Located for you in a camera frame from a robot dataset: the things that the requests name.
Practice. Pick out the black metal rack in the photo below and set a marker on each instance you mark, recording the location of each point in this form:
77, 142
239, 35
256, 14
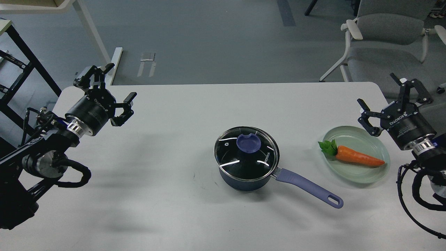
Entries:
26, 70

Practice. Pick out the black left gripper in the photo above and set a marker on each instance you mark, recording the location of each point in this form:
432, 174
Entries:
98, 105

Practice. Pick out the pale green glass plate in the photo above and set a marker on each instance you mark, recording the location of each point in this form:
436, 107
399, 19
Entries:
360, 141

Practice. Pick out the grey office chair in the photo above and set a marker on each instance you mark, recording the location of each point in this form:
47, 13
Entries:
387, 36

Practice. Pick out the orange toy carrot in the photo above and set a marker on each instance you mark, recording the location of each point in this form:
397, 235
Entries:
343, 153

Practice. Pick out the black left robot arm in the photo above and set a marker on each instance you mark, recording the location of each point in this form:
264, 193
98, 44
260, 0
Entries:
28, 172

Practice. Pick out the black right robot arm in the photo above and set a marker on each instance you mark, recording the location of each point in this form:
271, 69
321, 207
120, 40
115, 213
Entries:
429, 158

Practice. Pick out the glass pot lid blue knob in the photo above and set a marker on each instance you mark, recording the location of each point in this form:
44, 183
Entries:
246, 140

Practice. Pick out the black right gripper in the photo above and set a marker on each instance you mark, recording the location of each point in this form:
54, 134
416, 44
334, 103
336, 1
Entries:
406, 125

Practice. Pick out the blue saucepan with handle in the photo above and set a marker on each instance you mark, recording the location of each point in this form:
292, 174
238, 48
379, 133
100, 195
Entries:
248, 173

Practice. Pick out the white desk frame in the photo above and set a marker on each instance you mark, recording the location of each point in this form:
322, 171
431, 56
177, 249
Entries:
61, 6

